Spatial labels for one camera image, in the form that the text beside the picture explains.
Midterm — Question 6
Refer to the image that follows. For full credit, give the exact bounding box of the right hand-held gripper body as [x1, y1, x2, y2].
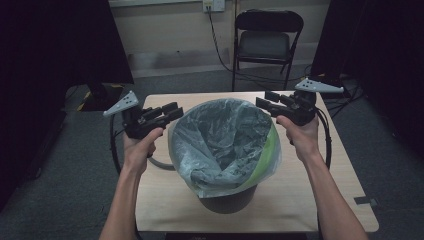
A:
[276, 77, 344, 127]

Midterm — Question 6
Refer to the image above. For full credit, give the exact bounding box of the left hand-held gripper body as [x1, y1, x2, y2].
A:
[103, 90, 168, 140]

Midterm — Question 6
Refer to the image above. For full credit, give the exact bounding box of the green printed plastic trash bag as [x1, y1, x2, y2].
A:
[167, 98, 283, 199]

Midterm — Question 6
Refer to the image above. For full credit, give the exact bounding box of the dark grey trash bin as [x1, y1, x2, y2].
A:
[198, 184, 258, 215]

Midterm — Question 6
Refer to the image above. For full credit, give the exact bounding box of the person's left hand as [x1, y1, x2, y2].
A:
[122, 128, 164, 173]

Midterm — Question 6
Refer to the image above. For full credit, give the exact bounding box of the person's right hand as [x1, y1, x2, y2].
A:
[275, 114, 320, 163]

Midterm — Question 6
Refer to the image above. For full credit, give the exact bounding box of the black folding chair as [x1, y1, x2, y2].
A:
[233, 9, 305, 92]

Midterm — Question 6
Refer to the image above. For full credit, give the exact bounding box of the black curtain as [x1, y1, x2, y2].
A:
[0, 0, 135, 211]
[311, 0, 424, 158]

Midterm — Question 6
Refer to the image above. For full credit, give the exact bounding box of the grey tape strip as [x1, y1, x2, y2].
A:
[353, 196, 379, 207]

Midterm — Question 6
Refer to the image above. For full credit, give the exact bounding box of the right hand-held gripper cable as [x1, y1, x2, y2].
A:
[314, 108, 333, 170]

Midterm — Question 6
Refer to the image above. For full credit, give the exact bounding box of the bundle of floor cables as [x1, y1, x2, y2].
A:
[324, 74, 365, 119]

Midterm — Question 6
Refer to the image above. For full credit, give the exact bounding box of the black power cable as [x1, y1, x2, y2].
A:
[206, 5, 311, 85]

